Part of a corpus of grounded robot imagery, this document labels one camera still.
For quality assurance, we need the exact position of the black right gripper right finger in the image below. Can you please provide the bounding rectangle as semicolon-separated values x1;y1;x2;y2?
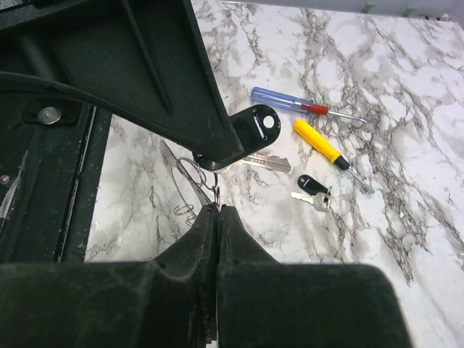
217;207;412;347

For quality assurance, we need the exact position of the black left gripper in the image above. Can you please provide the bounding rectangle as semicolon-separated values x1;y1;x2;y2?
1;1;244;162

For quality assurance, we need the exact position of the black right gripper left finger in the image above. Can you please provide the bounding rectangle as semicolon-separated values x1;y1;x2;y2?
1;204;218;347

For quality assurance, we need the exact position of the silver key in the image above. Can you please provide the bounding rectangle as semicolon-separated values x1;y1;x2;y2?
214;152;292;174
290;192;331;212

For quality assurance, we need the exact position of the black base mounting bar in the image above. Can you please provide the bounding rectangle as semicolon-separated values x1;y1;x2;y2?
1;105;112;263

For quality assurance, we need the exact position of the blue red screwdriver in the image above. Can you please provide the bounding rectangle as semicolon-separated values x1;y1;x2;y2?
251;87;373;124

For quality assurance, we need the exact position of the yellow handled tool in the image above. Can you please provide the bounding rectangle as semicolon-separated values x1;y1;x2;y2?
294;120;374;194

